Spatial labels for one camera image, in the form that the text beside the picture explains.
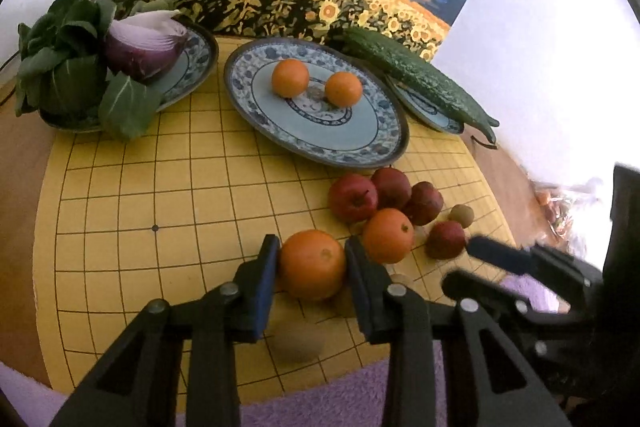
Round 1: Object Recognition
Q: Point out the red apple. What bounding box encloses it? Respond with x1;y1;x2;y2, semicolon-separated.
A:
425;221;468;260
402;181;444;225
371;167;412;210
328;173;378;225

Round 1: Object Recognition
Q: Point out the lone brown kiwi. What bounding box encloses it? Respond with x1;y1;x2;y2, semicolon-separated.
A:
448;204;475;229

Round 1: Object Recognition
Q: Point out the large front orange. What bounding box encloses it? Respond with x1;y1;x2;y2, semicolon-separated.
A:
279;230;346;301

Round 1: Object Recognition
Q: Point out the orange tangerine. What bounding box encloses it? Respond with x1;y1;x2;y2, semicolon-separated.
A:
324;72;362;108

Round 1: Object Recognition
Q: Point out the small tangerine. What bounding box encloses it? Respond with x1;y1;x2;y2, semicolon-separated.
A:
271;58;310;98

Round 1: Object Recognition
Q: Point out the purple fluffy towel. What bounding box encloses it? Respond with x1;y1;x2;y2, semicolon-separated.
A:
0;271;566;427

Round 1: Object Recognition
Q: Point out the yellow go board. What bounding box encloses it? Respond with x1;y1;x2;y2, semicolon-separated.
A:
32;38;515;404

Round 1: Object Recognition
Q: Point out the small plate under cucumbers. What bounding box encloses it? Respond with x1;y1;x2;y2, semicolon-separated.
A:
384;75;464;135

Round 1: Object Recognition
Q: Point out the rear dark green cucumber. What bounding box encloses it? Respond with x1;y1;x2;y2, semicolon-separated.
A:
452;91;500;128

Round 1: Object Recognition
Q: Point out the dark green cucumber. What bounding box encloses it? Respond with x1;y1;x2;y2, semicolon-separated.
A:
452;91;500;128
326;26;497;150

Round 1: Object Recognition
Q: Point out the front dark green cucumber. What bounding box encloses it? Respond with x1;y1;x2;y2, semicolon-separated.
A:
326;26;497;150

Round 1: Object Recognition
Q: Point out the large blue patterned plate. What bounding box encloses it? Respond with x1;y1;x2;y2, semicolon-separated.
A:
224;38;410;169

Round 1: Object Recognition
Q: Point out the small plate under onion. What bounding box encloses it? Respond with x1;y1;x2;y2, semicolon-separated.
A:
39;14;219;133

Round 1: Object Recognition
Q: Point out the green leafy bok choy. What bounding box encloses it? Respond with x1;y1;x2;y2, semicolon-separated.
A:
14;0;175;142

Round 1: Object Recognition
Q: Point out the halved red onion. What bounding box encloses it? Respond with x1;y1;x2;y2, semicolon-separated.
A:
105;10;189;83

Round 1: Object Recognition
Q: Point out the black power cable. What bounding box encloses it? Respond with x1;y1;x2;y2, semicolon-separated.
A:
0;51;22;80

